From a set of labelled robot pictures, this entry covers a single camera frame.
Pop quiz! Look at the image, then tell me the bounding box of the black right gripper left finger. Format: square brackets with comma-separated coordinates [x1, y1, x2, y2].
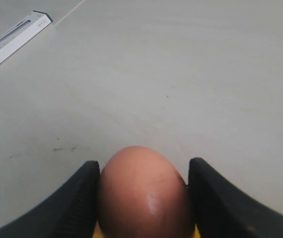
[0, 161, 100, 238]

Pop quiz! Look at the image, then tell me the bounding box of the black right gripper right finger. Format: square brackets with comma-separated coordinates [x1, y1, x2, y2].
[188, 157, 283, 238]

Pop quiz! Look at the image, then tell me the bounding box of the brown egg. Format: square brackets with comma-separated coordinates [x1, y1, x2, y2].
[97, 146, 195, 238]

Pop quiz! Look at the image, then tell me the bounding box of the yellow plastic egg tray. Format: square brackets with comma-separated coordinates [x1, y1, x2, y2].
[92, 230, 201, 238]

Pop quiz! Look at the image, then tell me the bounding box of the white pen box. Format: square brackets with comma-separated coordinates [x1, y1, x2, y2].
[0, 10, 53, 64]

